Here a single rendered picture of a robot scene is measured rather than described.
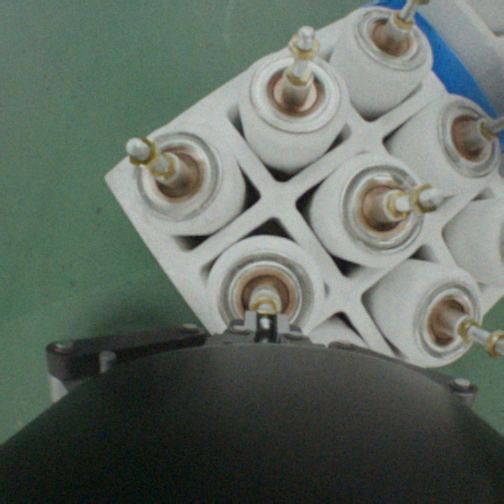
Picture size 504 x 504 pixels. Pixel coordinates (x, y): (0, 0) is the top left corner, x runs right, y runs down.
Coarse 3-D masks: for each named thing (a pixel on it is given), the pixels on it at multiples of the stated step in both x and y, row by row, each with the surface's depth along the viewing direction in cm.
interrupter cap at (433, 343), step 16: (432, 288) 24; (448, 288) 24; (464, 288) 24; (432, 304) 24; (448, 304) 24; (464, 304) 24; (480, 304) 24; (416, 320) 24; (432, 320) 24; (480, 320) 24; (416, 336) 24; (432, 336) 24; (448, 336) 25; (432, 352) 24; (448, 352) 24
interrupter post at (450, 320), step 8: (448, 312) 24; (456, 312) 23; (440, 320) 24; (448, 320) 23; (456, 320) 22; (464, 320) 21; (440, 328) 24; (448, 328) 23; (456, 328) 22; (456, 336) 22
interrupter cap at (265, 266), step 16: (240, 256) 25; (256, 256) 25; (272, 256) 25; (288, 256) 25; (224, 272) 25; (240, 272) 25; (256, 272) 25; (272, 272) 25; (288, 272) 25; (304, 272) 24; (224, 288) 25; (240, 288) 25; (288, 288) 25; (304, 288) 25; (224, 304) 25; (240, 304) 25; (288, 304) 25; (304, 304) 25; (224, 320) 25; (288, 320) 25; (304, 320) 25
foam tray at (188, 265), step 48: (432, 96) 30; (240, 144) 32; (336, 144) 38; (288, 192) 32; (480, 192) 33; (144, 240) 33; (192, 240) 41; (240, 240) 38; (432, 240) 31; (192, 288) 33; (336, 288) 32; (480, 288) 32; (384, 336) 41
